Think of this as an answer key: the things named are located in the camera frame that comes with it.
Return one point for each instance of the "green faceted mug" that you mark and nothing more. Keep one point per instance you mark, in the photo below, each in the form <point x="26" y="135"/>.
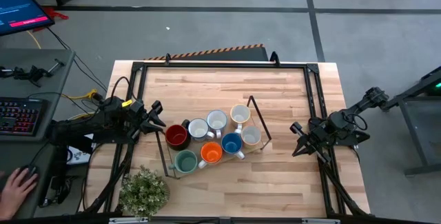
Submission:
<point x="186" y="162"/>

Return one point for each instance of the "grey desk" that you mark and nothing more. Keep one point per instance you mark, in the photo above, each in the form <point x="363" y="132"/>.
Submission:
<point x="34" y="58"/>

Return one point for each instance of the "potted green plant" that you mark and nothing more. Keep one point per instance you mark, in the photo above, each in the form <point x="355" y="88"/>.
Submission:
<point x="143" y="191"/>

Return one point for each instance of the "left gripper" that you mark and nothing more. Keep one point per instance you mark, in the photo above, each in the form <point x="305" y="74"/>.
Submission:
<point x="138" y="113"/>

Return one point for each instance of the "white mug yellow rim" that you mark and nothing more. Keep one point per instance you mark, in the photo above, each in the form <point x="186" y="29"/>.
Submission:
<point x="240" y="114"/>

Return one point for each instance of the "person's hand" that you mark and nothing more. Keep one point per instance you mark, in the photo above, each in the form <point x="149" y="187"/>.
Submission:
<point x="13" y="193"/>

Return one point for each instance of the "red lattice white mug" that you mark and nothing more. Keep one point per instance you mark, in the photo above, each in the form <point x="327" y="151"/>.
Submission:
<point x="217" y="120"/>

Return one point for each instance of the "black table frame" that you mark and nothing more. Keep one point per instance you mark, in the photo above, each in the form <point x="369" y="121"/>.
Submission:
<point x="224" y="66"/>

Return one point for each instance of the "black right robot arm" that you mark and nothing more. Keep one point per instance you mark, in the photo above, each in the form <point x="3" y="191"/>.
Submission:
<point x="344" y="124"/>

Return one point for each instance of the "hazard-striped black platform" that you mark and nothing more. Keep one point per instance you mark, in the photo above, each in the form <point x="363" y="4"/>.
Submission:
<point x="213" y="55"/>

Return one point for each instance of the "blue floral white mug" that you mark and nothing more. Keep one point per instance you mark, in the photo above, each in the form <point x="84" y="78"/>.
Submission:
<point x="199" y="130"/>

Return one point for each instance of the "black desk clamp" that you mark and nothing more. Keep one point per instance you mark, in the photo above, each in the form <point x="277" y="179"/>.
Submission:
<point x="32" y="74"/>

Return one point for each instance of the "backlit keyboard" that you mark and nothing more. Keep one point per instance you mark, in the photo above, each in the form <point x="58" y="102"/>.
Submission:
<point x="17" y="117"/>

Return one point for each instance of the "computer monitor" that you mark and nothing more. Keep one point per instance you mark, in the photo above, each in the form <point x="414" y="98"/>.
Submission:
<point x="17" y="10"/>

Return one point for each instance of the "black computer mouse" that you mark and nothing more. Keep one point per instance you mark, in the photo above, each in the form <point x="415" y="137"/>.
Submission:
<point x="31" y="170"/>

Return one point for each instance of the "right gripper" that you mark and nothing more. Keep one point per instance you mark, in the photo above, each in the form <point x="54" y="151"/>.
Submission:
<point x="318" y="132"/>

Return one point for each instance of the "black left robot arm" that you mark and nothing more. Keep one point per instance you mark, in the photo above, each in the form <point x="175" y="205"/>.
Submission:
<point x="86" y="125"/>

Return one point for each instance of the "black metal stand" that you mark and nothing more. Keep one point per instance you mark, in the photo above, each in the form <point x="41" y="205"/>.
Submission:
<point x="410" y="98"/>

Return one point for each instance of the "yellow tag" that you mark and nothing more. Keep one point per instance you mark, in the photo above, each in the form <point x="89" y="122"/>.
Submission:
<point x="126" y="103"/>

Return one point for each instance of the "black mug red interior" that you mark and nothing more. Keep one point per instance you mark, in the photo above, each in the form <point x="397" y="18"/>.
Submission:
<point x="177" y="138"/>

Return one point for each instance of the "wooden shelf black frame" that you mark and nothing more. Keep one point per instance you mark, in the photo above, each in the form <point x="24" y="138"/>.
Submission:
<point x="224" y="156"/>

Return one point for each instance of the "white printed paper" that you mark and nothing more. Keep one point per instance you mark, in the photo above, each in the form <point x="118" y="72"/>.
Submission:
<point x="81" y="156"/>

